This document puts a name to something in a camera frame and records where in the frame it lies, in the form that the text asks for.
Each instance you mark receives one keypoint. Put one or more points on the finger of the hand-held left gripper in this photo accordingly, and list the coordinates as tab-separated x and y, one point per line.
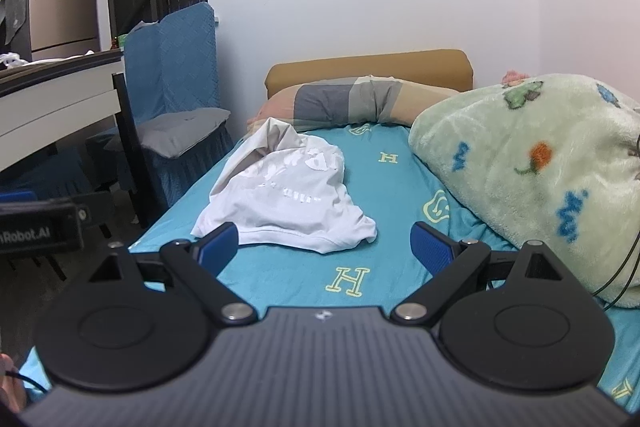
99	208

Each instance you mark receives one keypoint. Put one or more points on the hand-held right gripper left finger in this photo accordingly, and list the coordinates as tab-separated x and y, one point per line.
221	246

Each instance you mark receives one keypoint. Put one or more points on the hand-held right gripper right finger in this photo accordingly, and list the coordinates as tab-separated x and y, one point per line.
429	248

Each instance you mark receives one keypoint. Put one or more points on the white t-shirt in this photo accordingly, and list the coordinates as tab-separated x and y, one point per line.
280	202

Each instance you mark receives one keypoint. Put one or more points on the teal printed bed sheet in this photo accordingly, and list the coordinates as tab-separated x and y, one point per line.
310	274

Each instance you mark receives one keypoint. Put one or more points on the grey seat cushion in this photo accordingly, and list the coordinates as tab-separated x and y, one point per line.
180	129

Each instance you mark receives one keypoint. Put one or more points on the white table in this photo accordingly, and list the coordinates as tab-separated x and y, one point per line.
55	97

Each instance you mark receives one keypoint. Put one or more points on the green fleece printed blanket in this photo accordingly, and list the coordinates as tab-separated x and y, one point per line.
540	167

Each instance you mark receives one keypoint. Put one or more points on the plaid pillow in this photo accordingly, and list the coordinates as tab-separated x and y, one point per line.
345	102

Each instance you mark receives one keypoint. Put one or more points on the brown bed headboard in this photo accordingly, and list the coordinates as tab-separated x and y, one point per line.
370	67

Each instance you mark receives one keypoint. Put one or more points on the gold refrigerator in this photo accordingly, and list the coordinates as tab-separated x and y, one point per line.
60	2

